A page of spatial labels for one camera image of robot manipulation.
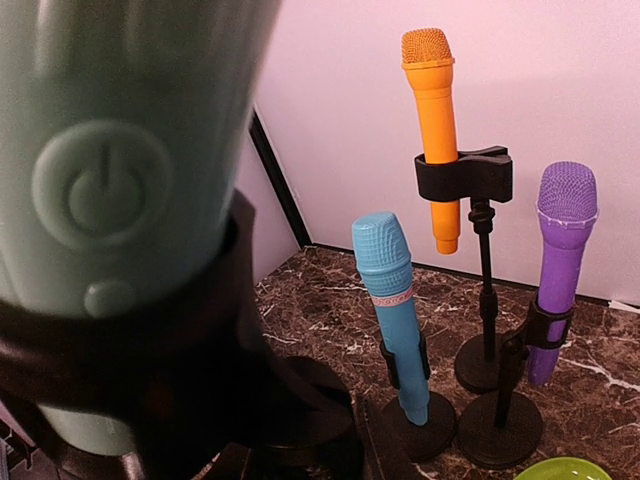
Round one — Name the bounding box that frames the black round-base stand orange mic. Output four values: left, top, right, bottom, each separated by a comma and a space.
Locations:
414, 146, 513, 394

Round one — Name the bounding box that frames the black round-base stand mint mic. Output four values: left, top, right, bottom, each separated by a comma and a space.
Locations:
1, 193, 363, 479

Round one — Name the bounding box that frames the lime green plate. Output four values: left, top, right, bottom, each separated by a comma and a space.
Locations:
514, 457, 612, 480

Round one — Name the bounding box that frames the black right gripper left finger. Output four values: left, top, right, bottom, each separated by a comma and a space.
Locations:
60, 450, 149, 480

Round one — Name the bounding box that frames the orange microphone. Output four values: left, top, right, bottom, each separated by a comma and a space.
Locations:
400, 28, 461, 255

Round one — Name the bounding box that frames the left black corner post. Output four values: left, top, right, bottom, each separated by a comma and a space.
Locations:
249, 109, 313, 248

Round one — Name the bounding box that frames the black round-base stand blue mic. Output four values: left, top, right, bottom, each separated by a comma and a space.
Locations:
379, 334, 459, 464

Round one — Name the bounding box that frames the blue microphone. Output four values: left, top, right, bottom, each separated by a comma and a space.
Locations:
352, 212, 430, 426

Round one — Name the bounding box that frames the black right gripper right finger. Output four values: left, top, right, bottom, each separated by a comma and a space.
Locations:
354, 395, 415, 479

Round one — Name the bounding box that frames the purple microphone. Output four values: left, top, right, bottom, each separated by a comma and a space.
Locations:
528, 161, 599, 386

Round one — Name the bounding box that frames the mint green microphone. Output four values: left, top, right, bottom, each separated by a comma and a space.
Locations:
0, 0, 286, 459

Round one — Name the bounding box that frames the black round-base stand purple mic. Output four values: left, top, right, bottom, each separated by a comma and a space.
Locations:
457, 298, 573, 470

